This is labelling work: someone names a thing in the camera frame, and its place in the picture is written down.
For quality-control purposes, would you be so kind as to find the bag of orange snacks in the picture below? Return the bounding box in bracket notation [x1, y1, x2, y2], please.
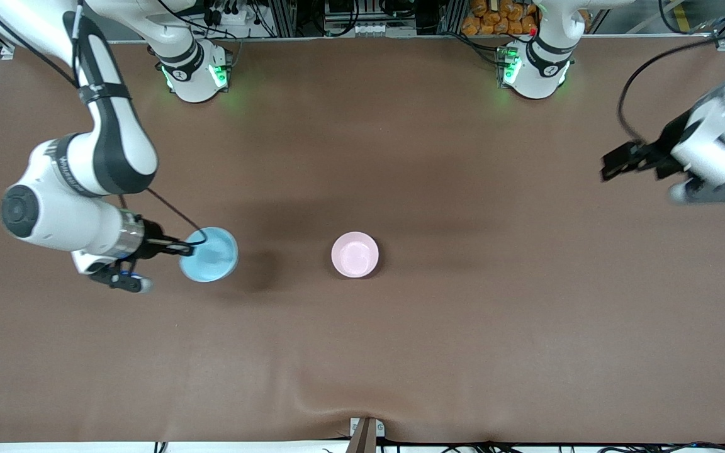
[461, 0, 540, 36]

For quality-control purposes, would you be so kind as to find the brown table cover sheet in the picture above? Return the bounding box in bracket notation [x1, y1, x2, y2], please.
[0, 36, 725, 445]

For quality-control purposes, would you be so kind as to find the pink bowl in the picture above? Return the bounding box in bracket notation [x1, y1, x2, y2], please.
[330, 232, 380, 279]

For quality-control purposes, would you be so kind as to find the blue bowl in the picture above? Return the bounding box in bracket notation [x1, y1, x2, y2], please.
[179, 226, 239, 283]

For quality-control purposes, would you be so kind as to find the white terminal block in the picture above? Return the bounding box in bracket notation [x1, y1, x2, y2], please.
[351, 22, 396, 37]

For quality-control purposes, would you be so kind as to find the power strip with black plugs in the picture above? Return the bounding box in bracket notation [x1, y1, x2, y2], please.
[202, 0, 260, 27]

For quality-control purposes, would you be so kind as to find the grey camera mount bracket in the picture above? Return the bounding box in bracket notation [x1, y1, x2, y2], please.
[345, 417, 386, 453]

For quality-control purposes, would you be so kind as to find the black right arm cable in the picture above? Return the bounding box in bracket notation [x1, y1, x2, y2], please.
[67, 0, 208, 246]

